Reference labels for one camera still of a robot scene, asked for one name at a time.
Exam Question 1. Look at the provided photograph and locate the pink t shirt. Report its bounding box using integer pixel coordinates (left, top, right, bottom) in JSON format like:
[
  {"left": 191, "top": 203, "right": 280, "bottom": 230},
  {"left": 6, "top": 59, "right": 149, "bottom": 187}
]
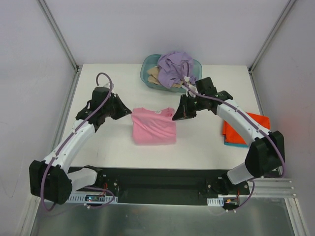
[{"left": 131, "top": 108, "right": 177, "bottom": 145}]

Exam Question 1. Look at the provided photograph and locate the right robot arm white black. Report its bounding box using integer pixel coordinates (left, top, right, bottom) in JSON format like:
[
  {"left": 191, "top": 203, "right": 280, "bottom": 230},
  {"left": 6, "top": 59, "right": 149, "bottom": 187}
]
[{"left": 172, "top": 76, "right": 285, "bottom": 195}]

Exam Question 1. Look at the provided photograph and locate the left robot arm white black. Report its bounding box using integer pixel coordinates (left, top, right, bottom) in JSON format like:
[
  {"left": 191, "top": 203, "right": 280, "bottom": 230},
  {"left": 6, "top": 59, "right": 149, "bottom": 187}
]
[{"left": 29, "top": 87, "right": 131, "bottom": 205}]

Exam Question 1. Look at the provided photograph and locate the purple t shirt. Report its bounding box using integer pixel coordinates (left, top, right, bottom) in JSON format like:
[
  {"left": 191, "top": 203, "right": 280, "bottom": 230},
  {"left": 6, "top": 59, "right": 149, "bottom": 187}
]
[{"left": 157, "top": 51, "right": 198, "bottom": 89}]

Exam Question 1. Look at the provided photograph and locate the beige t shirt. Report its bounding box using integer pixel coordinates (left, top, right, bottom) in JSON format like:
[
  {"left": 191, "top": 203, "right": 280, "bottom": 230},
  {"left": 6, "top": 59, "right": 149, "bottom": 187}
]
[{"left": 147, "top": 66, "right": 183, "bottom": 89}]

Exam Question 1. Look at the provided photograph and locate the orange folded t shirt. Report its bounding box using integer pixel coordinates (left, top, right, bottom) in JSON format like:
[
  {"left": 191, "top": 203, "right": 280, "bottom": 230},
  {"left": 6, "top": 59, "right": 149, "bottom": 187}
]
[{"left": 222, "top": 113, "right": 270, "bottom": 144}]

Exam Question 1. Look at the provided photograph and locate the teal folded t shirt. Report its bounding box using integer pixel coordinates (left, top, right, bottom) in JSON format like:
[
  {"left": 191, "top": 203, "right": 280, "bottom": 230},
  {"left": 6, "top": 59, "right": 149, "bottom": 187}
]
[{"left": 224, "top": 142, "right": 248, "bottom": 148}]

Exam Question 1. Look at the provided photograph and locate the teal plastic basket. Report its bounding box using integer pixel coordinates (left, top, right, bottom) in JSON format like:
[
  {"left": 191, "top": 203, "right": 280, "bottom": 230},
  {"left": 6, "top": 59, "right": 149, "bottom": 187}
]
[{"left": 140, "top": 54, "right": 202, "bottom": 93}]

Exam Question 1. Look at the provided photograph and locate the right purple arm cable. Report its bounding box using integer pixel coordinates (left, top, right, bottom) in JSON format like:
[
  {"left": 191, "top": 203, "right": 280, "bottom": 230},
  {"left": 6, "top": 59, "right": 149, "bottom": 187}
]
[{"left": 181, "top": 61, "right": 285, "bottom": 214}]

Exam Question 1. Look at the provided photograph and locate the left aluminium frame post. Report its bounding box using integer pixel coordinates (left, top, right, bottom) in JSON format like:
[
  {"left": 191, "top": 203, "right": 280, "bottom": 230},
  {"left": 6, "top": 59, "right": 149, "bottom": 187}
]
[{"left": 36, "top": 0, "right": 80, "bottom": 72}]

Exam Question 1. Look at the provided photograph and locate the aluminium frame post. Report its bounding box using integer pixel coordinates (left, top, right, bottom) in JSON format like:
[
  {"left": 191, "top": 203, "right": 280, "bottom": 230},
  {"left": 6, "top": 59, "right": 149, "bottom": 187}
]
[
  {"left": 36, "top": 0, "right": 80, "bottom": 72},
  {"left": 248, "top": 0, "right": 297, "bottom": 74}
]

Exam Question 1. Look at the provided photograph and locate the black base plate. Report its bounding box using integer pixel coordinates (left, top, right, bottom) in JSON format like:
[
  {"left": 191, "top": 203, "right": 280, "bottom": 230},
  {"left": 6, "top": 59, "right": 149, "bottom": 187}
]
[{"left": 68, "top": 167, "right": 259, "bottom": 206}]

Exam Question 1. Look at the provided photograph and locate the left white cable duct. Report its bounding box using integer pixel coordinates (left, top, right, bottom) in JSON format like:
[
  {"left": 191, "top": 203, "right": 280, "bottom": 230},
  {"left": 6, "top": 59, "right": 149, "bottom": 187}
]
[{"left": 66, "top": 193, "right": 118, "bottom": 205}]

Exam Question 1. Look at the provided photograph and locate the white cable duct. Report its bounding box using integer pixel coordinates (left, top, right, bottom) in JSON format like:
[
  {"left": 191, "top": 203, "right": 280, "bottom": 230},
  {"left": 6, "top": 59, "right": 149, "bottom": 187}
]
[
  {"left": 207, "top": 197, "right": 224, "bottom": 207},
  {"left": 66, "top": 193, "right": 118, "bottom": 205}
]

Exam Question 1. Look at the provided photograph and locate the right white cable duct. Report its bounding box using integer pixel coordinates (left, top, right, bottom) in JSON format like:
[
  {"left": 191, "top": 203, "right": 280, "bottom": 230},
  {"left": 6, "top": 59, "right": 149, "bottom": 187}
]
[{"left": 207, "top": 197, "right": 224, "bottom": 207}]

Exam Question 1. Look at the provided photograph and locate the right aluminium frame post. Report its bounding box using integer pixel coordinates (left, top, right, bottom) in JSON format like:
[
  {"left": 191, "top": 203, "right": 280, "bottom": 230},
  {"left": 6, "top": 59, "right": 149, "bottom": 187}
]
[{"left": 248, "top": 0, "right": 297, "bottom": 74}]

